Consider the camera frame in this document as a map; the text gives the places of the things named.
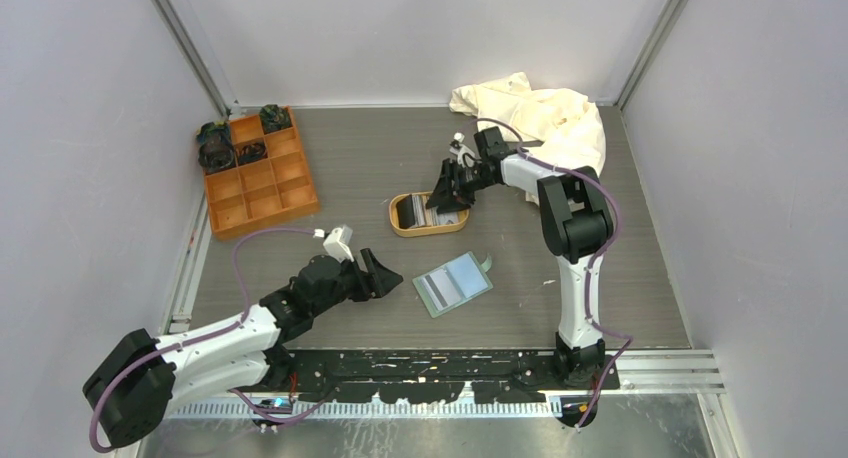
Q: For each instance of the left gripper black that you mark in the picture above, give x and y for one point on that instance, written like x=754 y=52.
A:
x=382 y=279

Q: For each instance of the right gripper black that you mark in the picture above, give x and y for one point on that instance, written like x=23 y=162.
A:
x=445 y=197

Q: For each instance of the tan oval card tray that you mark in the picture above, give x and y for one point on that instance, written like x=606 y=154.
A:
x=425 y=231

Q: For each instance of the white credit card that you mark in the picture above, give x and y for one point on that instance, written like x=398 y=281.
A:
x=444 y=292

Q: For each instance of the green card holder wallet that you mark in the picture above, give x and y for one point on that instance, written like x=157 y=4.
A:
x=468 y=273

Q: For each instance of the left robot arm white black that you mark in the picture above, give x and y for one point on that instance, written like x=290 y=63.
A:
x=144 y=379

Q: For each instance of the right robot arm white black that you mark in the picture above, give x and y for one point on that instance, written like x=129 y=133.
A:
x=578 y=224

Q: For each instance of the stack of credit cards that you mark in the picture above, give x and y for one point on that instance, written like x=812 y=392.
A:
x=412 y=213

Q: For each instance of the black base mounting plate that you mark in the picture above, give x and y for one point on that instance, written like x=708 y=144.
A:
x=426 y=376

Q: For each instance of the orange compartment organizer tray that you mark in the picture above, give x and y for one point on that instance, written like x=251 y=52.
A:
x=257 y=180

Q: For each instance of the cream crumpled cloth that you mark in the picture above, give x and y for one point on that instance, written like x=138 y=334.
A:
x=560 y=126

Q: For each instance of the dark bundle top compartment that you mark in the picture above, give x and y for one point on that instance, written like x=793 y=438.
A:
x=274 y=118

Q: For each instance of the dark bundle outside tray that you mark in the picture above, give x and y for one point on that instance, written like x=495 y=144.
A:
x=219 y=131

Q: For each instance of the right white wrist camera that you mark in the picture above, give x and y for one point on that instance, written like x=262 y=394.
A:
x=462 y=154

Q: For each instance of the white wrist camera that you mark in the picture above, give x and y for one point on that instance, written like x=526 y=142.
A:
x=336 y=242
x=462 y=154

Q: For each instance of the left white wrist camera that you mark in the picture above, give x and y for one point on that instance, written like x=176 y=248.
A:
x=336 y=242

